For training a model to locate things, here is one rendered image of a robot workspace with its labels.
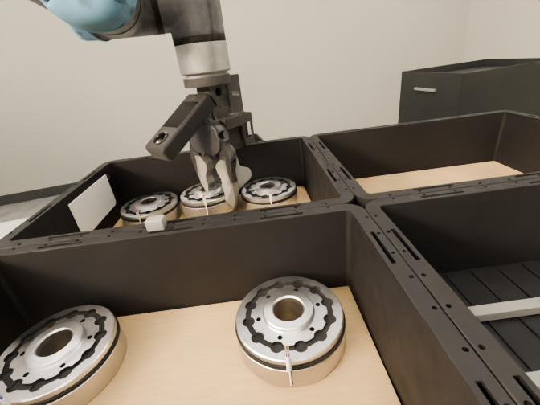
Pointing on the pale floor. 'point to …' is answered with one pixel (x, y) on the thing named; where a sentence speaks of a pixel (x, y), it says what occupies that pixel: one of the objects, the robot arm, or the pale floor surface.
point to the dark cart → (470, 88)
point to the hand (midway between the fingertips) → (219, 199)
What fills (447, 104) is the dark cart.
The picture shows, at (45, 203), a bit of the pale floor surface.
